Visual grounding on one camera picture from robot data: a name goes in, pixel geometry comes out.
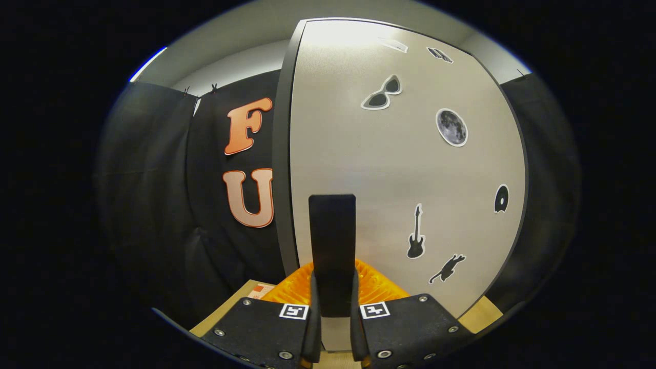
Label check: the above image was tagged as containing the beige cover book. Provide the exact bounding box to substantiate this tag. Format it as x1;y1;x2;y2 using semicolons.
248;282;277;300

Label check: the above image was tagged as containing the white shoe cabinet door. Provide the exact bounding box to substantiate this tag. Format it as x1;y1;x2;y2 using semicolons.
290;19;528;352

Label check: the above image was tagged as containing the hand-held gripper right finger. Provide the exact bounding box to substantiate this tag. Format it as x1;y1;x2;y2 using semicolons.
350;259;475;369

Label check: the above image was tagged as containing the black backdrop cloth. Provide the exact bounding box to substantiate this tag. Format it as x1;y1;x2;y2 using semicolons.
95;69;580;329

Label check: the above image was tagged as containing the grey shoe cabinet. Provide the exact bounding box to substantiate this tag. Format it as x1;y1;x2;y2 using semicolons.
271;17;531;321

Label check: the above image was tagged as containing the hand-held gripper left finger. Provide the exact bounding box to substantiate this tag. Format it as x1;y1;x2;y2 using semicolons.
200;261;322;369

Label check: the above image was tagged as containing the ceiling light strip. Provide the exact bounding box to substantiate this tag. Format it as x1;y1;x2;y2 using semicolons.
129;46;169;83

